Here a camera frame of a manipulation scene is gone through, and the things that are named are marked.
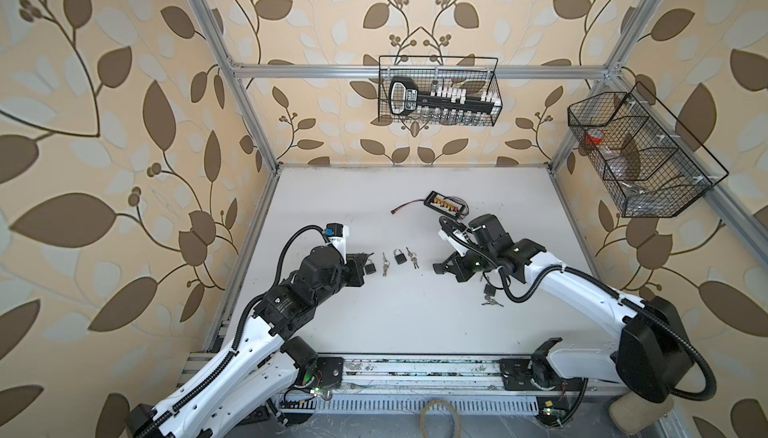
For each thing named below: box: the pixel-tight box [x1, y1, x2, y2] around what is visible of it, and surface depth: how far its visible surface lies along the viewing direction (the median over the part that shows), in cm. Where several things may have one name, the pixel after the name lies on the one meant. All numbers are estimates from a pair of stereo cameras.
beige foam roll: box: [608, 390, 675, 435], surface depth 68 cm
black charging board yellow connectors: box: [423, 190, 469, 219], surface depth 110 cm
